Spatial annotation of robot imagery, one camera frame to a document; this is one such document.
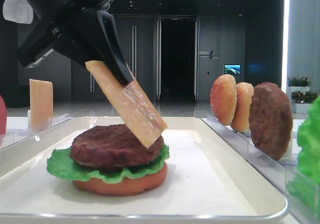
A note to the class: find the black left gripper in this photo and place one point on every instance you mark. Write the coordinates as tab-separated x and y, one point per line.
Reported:
82	30

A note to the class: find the orange cheese slice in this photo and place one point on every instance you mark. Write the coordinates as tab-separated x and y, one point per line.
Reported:
131	103
41	102

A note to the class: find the standing orange cheese slice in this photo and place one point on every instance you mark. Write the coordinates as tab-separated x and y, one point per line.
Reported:
41	102

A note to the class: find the brown meat patty on stack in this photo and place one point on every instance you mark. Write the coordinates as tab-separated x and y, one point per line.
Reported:
112	147

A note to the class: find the green lettuce on stack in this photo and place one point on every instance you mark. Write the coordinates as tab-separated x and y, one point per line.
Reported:
62	166

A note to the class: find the standing red tomato slice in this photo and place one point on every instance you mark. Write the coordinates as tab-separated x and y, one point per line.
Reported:
3	116

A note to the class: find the red tomato slice on stack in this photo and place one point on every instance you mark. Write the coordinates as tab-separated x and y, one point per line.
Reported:
127	187

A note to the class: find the standing brown meat patty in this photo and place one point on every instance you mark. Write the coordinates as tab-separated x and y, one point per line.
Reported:
270	120

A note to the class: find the standing green lettuce leaf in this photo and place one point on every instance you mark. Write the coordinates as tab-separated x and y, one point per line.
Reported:
307	159

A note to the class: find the outer bun slice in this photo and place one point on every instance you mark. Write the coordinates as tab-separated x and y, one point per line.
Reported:
223	98

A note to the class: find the bun slice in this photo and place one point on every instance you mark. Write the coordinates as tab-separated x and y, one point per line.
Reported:
240	121
223	98

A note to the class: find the clear left front stop bar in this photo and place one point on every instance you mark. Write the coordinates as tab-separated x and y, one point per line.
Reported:
19	128

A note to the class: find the clear stop bar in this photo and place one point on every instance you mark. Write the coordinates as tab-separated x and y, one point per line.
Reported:
19	128
278	173

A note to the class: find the inner bun slice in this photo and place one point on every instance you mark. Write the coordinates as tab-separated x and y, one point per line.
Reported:
240	121

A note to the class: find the potted plants in planter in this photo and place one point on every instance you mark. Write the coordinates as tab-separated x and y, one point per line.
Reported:
299	91

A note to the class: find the clear right front stop bar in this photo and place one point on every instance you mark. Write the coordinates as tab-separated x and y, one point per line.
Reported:
278	173

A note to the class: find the white camera on arm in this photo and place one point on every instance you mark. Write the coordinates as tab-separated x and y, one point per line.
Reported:
18	11

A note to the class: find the wall screen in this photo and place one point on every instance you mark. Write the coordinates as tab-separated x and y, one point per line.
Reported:
232	69

